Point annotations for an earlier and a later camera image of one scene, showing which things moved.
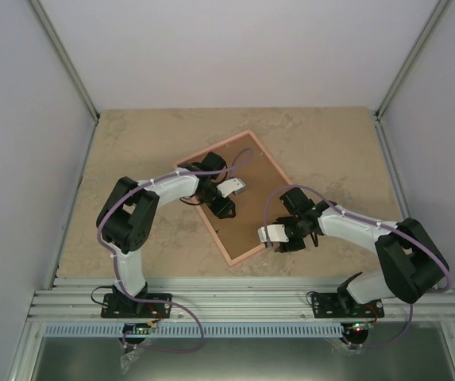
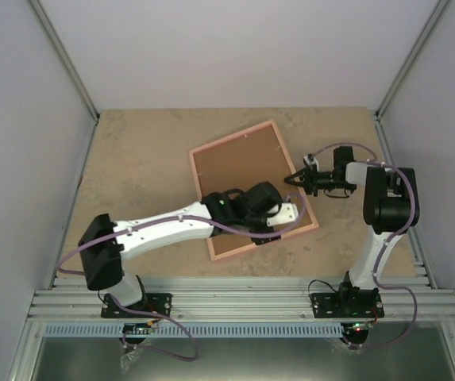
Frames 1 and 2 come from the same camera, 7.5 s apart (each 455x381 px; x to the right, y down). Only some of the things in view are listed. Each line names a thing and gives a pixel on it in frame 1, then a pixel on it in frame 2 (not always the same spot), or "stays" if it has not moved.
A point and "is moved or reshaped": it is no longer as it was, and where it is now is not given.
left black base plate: x=121 y=305 stays
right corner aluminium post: x=404 y=73 stays
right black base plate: x=341 y=305 stays
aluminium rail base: x=232 y=300 stays
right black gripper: x=292 y=247 → x=310 y=183
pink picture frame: x=205 y=216 → x=227 y=253
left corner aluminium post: x=70 y=67 stays
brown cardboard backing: x=247 y=162 is moved or reshaped
